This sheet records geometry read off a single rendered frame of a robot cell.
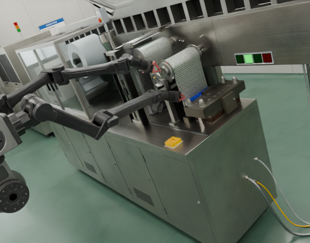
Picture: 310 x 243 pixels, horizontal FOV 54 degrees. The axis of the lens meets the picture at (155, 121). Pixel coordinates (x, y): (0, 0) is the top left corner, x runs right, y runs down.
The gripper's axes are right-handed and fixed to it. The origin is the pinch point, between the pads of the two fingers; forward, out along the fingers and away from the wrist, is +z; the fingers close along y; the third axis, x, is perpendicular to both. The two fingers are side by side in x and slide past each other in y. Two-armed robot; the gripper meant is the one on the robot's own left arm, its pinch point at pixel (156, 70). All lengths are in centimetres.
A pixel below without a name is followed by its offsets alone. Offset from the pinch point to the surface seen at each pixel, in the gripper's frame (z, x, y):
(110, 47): 1, 19, -67
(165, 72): 5.0, 0.0, 2.5
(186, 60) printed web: 15.4, 10.9, 6.6
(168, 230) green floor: 66, -112, -27
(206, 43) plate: 28.7, 26.1, 7.1
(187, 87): 21.0, -5.3, 6.8
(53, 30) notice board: 104, 125, -548
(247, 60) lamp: 36, 16, 36
